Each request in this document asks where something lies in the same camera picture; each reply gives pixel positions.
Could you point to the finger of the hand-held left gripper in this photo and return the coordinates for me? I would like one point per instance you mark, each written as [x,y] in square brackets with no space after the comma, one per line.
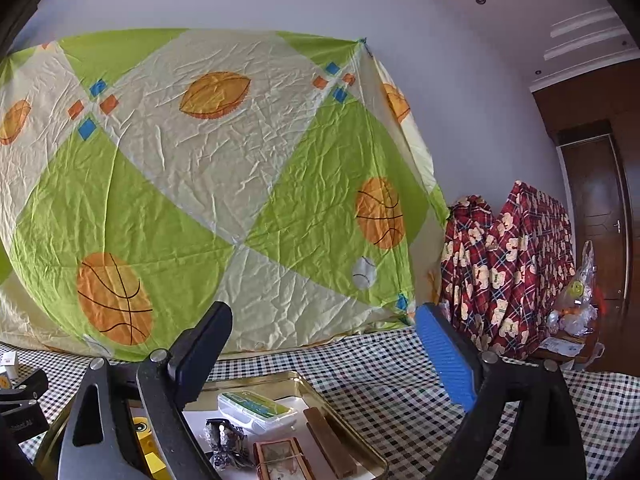
[25,387]

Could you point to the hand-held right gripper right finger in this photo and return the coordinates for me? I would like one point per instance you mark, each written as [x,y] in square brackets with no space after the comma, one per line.
[445,355]

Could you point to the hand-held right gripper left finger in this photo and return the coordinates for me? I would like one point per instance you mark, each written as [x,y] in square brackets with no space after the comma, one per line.
[195,370]

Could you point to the green and white plastic case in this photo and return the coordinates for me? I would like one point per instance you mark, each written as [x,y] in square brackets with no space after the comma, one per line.
[255,405]

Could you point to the silver foil wrapper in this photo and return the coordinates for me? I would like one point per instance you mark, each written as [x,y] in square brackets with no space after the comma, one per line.
[225,440]

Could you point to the gold metal tray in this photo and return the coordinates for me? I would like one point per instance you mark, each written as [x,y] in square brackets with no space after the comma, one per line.
[292,402]

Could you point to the brown wooden block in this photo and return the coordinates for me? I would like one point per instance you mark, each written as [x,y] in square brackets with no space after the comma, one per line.
[330,442]

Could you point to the white box with orange print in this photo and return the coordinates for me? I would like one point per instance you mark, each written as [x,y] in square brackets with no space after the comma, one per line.
[7,375]

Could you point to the white box with red label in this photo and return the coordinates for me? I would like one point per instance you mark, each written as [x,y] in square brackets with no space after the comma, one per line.
[9,359]

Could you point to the checkered tablecloth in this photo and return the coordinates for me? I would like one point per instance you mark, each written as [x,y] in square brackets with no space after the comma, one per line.
[400,410]

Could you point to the yellow face toy block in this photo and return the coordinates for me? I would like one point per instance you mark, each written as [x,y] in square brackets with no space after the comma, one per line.
[142,430]

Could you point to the white papers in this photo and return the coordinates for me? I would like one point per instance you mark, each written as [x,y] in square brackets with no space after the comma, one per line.
[562,346]

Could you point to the pink transparent small box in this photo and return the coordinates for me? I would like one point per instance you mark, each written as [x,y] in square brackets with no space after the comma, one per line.
[280,460]

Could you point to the red plaid bear print cloth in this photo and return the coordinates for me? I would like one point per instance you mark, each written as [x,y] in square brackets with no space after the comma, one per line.
[525,260]

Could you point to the clear plastic bag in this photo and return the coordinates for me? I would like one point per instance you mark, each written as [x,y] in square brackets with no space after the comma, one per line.
[575,290]

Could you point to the basketball print bed sheet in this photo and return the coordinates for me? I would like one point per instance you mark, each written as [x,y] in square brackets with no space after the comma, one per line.
[200,185]

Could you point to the brown wooden door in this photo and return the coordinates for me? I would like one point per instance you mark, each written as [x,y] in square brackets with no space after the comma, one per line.
[595,200]

